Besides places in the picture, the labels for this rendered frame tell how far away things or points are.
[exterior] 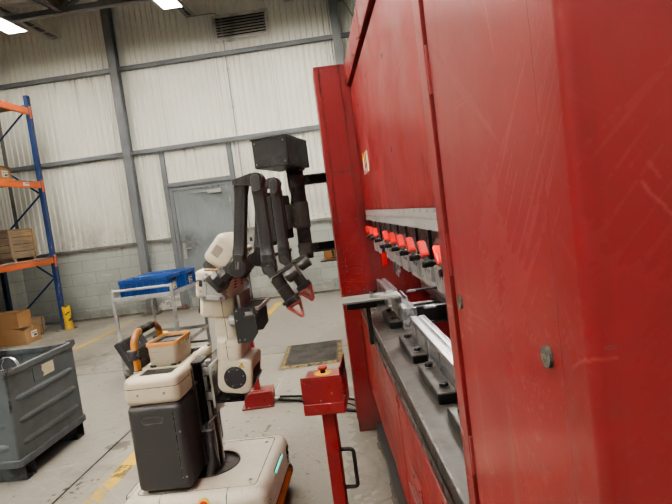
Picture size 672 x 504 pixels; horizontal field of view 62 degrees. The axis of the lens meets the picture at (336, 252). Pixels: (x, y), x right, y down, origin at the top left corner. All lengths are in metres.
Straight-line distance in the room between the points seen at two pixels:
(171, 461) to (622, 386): 2.53
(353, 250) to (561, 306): 3.24
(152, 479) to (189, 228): 7.71
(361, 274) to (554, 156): 3.27
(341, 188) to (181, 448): 1.76
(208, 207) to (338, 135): 6.73
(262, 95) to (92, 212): 3.68
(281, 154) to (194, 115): 6.69
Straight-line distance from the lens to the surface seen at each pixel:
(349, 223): 3.46
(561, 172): 0.23
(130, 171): 10.34
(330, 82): 3.54
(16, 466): 4.17
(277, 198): 2.80
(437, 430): 1.42
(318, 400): 2.19
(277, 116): 9.92
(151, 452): 2.72
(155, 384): 2.60
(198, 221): 10.10
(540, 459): 0.33
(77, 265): 11.07
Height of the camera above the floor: 1.43
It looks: 4 degrees down
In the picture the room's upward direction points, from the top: 7 degrees counter-clockwise
